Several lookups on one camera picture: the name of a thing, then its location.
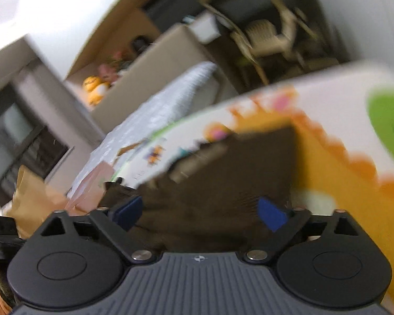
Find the beige plastic chair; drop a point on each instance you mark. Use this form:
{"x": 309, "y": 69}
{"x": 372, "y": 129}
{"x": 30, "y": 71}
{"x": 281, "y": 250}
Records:
{"x": 266, "y": 37}

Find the pink cloth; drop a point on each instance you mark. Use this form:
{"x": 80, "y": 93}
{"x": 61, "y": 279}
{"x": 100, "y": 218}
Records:
{"x": 97, "y": 187}

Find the large cardboard box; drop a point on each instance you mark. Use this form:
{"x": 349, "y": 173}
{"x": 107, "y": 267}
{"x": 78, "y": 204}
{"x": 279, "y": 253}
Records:
{"x": 170, "y": 59}

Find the white wardrobe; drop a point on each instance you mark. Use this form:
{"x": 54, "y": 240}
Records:
{"x": 367, "y": 16}

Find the colourful printed play mat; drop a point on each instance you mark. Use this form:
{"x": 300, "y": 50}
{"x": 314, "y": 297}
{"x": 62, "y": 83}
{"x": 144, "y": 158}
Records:
{"x": 335, "y": 124}

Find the pink stuffed toy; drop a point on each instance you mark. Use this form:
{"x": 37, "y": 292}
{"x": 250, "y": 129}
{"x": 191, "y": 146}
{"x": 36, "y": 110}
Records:
{"x": 108, "y": 71}

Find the beige frame office chair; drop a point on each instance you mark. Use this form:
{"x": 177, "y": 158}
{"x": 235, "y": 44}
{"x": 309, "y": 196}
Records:
{"x": 282, "y": 3}

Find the dark window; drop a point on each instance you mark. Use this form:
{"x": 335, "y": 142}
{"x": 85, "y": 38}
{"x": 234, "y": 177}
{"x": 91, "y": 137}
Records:
{"x": 16, "y": 144}

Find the brown paper bag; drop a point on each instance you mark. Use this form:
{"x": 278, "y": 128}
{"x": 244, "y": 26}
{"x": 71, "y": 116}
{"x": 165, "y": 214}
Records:
{"x": 32, "y": 200}

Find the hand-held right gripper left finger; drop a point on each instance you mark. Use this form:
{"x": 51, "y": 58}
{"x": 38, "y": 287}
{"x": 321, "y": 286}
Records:
{"x": 128, "y": 212}

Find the white quilted blanket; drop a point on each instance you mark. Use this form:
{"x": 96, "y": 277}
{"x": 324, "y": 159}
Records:
{"x": 144, "y": 121}

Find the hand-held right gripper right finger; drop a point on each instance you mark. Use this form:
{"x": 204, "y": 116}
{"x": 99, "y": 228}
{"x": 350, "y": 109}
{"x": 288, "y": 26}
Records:
{"x": 271, "y": 215}

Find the yellow stuffed toy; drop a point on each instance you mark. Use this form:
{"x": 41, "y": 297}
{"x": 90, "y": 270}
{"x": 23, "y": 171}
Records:
{"x": 95, "y": 90}

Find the brown dotted cloth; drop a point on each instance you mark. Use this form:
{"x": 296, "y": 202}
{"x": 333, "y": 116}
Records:
{"x": 216, "y": 187}

